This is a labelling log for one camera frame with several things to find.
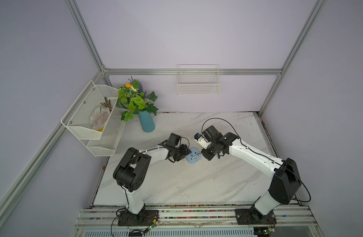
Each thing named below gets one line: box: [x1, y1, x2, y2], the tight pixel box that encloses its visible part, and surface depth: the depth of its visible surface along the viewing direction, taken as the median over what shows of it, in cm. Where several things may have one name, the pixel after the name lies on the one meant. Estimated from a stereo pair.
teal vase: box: [138, 110, 156, 133], surface depth 110 cm
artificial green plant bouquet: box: [116, 76, 160, 122], surface depth 85 cm
